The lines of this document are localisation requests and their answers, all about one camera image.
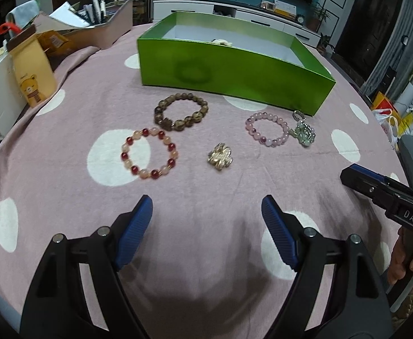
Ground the pink organizer box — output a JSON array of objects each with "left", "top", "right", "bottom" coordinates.
[{"left": 60, "top": 0, "right": 134, "bottom": 50}]

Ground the tall potted plant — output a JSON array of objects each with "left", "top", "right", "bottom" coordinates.
[{"left": 310, "top": 2, "right": 330, "bottom": 31}]

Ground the red and peach bead bracelet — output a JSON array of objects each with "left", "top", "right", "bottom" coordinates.
[{"left": 121, "top": 128, "right": 179, "bottom": 181}]

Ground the yellow bear paper bag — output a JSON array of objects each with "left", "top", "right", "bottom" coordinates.
[{"left": 8, "top": 25, "right": 59, "bottom": 108}]

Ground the person's right hand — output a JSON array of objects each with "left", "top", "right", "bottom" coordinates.
[{"left": 386, "top": 226, "right": 413, "bottom": 290}]

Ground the green cardboard box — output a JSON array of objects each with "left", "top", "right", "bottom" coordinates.
[{"left": 137, "top": 11, "right": 337, "bottom": 116}]

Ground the small potted plant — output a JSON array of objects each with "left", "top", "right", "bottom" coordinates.
[{"left": 317, "top": 33, "right": 336, "bottom": 55}]

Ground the pink and purple bead bracelet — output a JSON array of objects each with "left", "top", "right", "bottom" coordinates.
[{"left": 245, "top": 112, "right": 291, "bottom": 147}]

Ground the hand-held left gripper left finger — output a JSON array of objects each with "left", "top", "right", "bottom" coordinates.
[{"left": 19, "top": 194, "right": 154, "bottom": 339}]

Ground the grey striped curtain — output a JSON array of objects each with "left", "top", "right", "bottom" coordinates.
[{"left": 367, "top": 0, "right": 413, "bottom": 96}]

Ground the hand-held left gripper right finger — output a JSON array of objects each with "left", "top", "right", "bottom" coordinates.
[{"left": 261, "top": 194, "right": 395, "bottom": 339}]

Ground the brown wooden bead bracelet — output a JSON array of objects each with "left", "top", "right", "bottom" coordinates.
[{"left": 153, "top": 92, "right": 209, "bottom": 132}]

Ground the green jade pendant keychain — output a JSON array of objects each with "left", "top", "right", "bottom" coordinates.
[{"left": 288, "top": 109, "right": 316, "bottom": 148}]

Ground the yellow shopping bag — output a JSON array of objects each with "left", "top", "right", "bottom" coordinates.
[{"left": 372, "top": 92, "right": 395, "bottom": 112}]

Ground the grey cloth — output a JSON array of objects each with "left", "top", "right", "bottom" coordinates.
[{"left": 7, "top": 2, "right": 40, "bottom": 26}]

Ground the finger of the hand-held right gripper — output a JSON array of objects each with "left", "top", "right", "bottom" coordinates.
[{"left": 340, "top": 164, "right": 413, "bottom": 206}]

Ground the bunch of pens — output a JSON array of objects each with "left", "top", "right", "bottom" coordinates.
[{"left": 81, "top": 0, "right": 109, "bottom": 25}]

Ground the white paper booklet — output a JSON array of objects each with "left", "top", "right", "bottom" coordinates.
[{"left": 49, "top": 2, "right": 90, "bottom": 29}]

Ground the orange snack packet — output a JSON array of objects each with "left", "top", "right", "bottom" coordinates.
[{"left": 37, "top": 30, "right": 73, "bottom": 55}]

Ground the grey chair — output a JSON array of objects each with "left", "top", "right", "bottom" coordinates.
[{"left": 399, "top": 136, "right": 413, "bottom": 195}]

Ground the white desk calendar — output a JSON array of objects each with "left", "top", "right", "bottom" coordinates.
[{"left": 275, "top": 0, "right": 297, "bottom": 16}]

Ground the white plastic bag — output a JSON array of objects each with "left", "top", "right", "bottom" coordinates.
[{"left": 374, "top": 108, "right": 402, "bottom": 146}]

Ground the pink polka-dot tablecloth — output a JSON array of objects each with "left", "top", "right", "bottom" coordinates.
[{"left": 0, "top": 21, "right": 413, "bottom": 339}]

